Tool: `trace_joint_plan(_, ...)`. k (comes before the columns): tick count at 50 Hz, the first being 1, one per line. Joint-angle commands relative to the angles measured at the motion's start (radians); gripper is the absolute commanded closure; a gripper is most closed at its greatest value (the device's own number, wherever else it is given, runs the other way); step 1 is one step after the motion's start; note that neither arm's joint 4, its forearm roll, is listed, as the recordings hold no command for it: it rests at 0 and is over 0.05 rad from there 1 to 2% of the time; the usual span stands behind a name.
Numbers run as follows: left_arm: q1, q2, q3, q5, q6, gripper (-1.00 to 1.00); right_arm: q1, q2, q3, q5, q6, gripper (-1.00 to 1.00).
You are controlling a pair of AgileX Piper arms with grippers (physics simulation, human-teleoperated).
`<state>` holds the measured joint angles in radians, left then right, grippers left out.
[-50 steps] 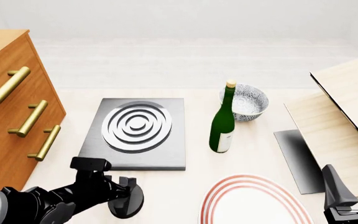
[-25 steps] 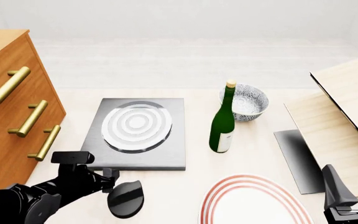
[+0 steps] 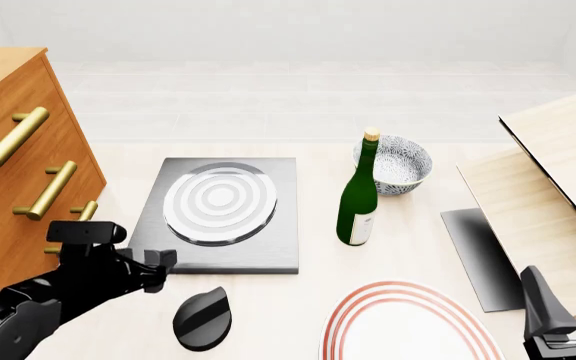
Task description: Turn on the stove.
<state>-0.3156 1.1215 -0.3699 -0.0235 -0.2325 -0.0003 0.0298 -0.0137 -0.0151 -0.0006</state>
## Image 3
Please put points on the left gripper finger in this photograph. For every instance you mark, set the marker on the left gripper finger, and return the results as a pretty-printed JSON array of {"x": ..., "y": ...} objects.
[
  {"x": 154, "y": 285},
  {"x": 160, "y": 257}
]

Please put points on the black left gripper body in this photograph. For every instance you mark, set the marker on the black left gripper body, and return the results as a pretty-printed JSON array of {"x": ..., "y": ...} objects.
[{"x": 140, "y": 272}]

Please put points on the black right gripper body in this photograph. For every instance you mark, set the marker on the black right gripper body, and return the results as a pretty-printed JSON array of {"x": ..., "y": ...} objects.
[{"x": 568, "y": 347}]

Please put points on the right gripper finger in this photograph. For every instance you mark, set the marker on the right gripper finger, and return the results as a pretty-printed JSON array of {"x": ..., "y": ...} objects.
[{"x": 543, "y": 303}]

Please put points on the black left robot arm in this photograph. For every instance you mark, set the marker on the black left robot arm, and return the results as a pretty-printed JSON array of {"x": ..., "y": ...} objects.
[{"x": 3, "y": 322}]

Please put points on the flat black stove plate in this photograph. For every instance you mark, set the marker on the flat black stove plate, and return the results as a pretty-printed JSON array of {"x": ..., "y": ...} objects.
[{"x": 268, "y": 247}]

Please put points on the pale wooden box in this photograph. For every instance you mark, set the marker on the pale wooden box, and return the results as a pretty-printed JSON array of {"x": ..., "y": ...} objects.
[{"x": 533, "y": 210}]

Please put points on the white plate with red rings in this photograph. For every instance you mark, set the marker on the white plate with red rings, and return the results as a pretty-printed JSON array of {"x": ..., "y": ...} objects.
[{"x": 398, "y": 330}]

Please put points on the blue patterned bowl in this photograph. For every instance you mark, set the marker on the blue patterned bowl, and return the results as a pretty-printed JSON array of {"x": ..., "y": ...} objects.
[{"x": 403, "y": 168}]

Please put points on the green wine bottle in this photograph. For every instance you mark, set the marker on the green wine bottle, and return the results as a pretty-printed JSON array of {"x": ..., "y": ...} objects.
[{"x": 360, "y": 195}]

